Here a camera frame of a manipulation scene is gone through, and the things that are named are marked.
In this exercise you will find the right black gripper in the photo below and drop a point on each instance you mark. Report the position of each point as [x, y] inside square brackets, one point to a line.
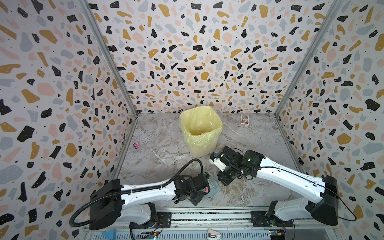
[226, 175]

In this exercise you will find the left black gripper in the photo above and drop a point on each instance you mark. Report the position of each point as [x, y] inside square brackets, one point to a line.
[198, 200]

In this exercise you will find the teal plastic dustpan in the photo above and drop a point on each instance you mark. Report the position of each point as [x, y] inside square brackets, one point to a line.
[214, 188]

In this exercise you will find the cream trash bin yellow bag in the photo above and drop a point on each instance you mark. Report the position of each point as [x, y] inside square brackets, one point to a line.
[201, 128]

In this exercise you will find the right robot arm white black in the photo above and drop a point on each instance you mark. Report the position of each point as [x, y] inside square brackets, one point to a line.
[319, 196]

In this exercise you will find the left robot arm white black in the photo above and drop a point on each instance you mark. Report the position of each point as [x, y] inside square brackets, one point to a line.
[136, 204]

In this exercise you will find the small card box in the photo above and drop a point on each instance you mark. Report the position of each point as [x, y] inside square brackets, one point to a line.
[245, 120]

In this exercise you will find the small pink toy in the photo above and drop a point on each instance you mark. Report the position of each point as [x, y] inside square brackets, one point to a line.
[136, 145]

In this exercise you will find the blue triangular object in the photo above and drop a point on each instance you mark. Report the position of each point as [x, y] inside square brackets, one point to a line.
[110, 234]

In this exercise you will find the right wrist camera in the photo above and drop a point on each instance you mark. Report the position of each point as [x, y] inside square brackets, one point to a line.
[219, 161]

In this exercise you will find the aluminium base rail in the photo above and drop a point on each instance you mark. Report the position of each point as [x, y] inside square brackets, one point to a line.
[236, 223]

